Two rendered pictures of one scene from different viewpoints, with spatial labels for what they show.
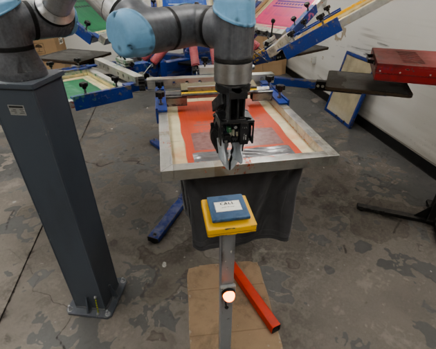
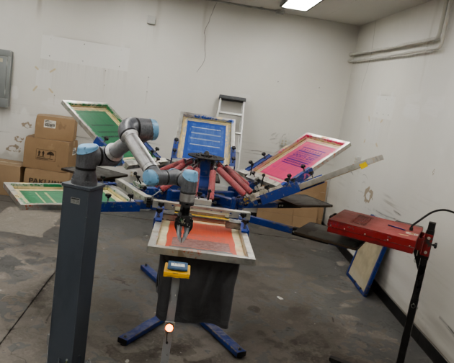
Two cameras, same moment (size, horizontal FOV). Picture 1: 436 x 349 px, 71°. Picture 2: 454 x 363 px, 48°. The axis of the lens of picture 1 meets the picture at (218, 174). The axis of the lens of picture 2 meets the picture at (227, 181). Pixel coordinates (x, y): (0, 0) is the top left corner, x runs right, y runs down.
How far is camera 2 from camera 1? 1.83 m
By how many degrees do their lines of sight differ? 23
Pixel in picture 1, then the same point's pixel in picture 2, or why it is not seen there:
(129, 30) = (150, 176)
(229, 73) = (184, 197)
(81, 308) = not seen: outside the picture
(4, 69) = (78, 178)
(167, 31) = (163, 178)
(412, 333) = not seen: outside the picture
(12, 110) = (72, 200)
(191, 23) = (174, 176)
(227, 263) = (171, 303)
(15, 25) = (92, 158)
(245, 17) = (192, 178)
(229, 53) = (185, 190)
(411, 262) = not seen: outside the picture
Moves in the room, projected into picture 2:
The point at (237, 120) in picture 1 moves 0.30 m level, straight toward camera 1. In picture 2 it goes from (184, 216) to (165, 231)
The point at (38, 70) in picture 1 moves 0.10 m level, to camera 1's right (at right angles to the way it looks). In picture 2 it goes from (94, 181) to (111, 184)
